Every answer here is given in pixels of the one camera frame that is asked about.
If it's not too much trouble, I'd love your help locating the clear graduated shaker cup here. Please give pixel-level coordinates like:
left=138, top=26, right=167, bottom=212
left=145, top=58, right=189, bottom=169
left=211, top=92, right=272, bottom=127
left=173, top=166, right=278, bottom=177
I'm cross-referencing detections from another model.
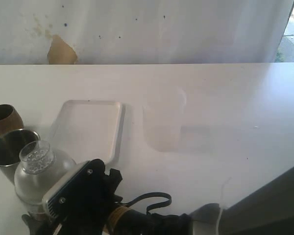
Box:
left=17, top=191, right=48, bottom=221

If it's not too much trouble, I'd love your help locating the clear dome strainer lid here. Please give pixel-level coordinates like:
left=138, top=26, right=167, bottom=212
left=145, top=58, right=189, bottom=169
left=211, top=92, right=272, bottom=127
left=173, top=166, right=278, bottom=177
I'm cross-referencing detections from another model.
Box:
left=14, top=141, right=76, bottom=205

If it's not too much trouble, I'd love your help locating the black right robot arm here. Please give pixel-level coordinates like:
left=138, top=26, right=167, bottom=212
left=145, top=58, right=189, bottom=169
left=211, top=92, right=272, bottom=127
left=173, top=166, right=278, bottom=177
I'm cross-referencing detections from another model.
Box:
left=22, top=159, right=294, bottom=235

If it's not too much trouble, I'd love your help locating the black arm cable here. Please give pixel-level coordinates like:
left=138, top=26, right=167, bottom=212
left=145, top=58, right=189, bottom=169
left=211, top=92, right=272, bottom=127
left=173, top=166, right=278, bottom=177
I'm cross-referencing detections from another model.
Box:
left=117, top=192, right=172, bottom=214

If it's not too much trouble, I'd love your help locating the stainless steel tumbler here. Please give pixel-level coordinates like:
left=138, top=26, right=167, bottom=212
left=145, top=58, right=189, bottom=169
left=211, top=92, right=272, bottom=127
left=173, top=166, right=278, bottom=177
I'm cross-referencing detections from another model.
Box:
left=0, top=129, right=41, bottom=184

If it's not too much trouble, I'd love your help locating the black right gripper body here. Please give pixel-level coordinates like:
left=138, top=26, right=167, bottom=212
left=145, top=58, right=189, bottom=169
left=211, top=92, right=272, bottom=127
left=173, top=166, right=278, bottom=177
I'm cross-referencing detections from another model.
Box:
left=51, top=169, right=122, bottom=235

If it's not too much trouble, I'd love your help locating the translucent plastic container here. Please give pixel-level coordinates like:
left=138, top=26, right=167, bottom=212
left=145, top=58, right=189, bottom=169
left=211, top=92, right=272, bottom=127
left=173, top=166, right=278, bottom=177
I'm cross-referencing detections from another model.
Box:
left=142, top=86, right=187, bottom=152

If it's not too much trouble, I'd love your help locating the white rectangular tray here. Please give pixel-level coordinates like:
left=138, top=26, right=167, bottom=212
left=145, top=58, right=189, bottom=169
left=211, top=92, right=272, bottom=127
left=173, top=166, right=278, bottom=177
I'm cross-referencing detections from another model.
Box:
left=47, top=100, right=125, bottom=165

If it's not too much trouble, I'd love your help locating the brown wooden cup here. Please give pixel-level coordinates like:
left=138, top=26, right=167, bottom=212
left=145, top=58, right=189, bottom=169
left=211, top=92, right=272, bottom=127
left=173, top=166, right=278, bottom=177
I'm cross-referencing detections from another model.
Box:
left=0, top=104, right=24, bottom=136

